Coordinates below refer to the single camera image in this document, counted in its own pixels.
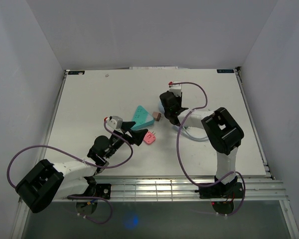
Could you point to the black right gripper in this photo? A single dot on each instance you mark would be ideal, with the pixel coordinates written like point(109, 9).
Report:
point(179, 99)

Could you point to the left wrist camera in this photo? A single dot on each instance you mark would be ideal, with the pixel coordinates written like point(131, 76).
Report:
point(115, 122)

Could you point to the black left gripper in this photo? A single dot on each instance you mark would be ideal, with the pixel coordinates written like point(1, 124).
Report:
point(137, 136)

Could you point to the pink socket adapter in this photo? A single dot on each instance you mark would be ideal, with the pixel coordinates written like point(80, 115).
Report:
point(149, 138)

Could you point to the teal triangular power strip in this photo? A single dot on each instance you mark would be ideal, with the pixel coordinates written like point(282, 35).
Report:
point(142, 118)

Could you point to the blue corner label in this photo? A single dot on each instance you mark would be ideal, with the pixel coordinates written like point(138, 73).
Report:
point(76, 72)
point(225, 71)

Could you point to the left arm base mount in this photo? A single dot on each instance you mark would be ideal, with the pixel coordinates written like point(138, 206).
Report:
point(102, 190)

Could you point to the light blue round power strip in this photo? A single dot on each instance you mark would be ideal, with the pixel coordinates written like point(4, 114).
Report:
point(161, 108)

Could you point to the left blue corner label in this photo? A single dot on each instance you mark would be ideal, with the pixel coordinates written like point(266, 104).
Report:
point(76, 72)

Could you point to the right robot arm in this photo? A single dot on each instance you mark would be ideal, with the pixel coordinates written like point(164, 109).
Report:
point(223, 133)

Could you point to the right blue corner label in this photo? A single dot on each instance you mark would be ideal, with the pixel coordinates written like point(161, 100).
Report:
point(225, 71)

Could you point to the brown two-tone plug adapter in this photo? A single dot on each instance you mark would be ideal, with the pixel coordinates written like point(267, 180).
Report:
point(157, 116)

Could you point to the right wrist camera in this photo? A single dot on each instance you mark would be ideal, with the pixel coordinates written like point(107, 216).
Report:
point(175, 88)

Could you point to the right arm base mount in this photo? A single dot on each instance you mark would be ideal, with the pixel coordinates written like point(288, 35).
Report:
point(232, 190)

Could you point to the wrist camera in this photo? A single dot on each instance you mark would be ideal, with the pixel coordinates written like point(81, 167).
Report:
point(175, 88)
point(115, 122)

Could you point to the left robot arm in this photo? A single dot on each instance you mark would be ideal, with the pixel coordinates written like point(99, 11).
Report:
point(49, 180)

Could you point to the aluminium front rail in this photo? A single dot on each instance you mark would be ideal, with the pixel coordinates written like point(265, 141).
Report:
point(177, 189)

